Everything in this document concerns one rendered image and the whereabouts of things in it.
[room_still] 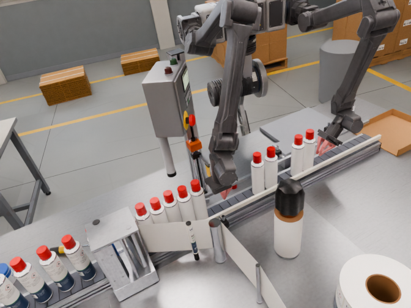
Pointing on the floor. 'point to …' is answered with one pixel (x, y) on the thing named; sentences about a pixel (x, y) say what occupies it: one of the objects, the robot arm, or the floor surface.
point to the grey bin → (334, 66)
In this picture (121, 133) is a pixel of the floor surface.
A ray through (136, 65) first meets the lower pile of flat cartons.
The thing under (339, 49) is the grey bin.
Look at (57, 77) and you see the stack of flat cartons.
